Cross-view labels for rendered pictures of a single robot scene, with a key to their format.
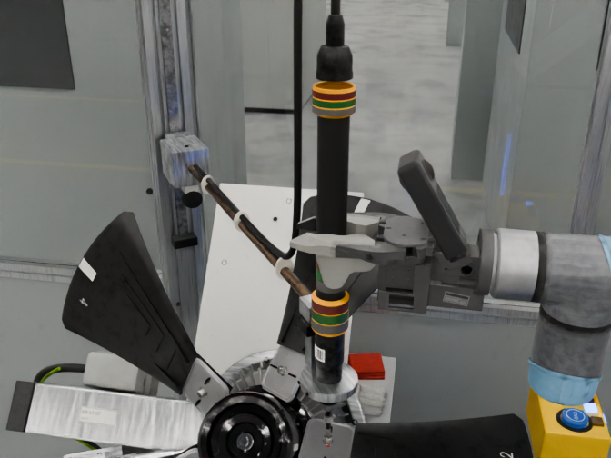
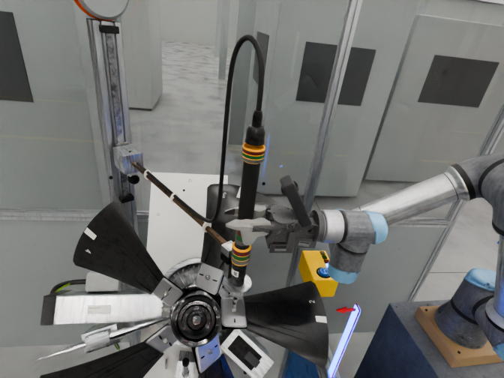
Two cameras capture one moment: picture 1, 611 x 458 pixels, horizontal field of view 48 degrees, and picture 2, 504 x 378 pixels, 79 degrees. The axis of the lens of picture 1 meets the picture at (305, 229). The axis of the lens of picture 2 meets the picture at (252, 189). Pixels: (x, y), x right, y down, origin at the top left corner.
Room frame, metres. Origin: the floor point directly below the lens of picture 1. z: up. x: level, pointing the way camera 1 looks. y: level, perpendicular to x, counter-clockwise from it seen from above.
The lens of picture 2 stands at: (0.16, 0.16, 1.86)
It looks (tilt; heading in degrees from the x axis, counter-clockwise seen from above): 29 degrees down; 339
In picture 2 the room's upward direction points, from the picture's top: 7 degrees clockwise
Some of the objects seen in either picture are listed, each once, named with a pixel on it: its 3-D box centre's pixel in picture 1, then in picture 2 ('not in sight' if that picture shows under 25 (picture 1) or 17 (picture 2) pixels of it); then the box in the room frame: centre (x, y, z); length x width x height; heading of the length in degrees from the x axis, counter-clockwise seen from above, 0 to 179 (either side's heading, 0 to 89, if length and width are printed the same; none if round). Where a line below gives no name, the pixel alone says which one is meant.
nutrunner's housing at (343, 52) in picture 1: (331, 233); (245, 217); (0.67, -0.03, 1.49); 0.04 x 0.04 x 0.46
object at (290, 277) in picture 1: (240, 223); (173, 198); (0.95, 0.10, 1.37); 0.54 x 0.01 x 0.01; 25
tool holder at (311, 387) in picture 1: (325, 346); (235, 268); (0.68, -0.02, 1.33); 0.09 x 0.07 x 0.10; 25
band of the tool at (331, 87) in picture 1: (334, 100); (253, 153); (0.67, -0.03, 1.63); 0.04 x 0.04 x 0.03
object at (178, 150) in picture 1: (184, 160); (127, 158); (1.24, 0.23, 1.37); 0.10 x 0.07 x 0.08; 25
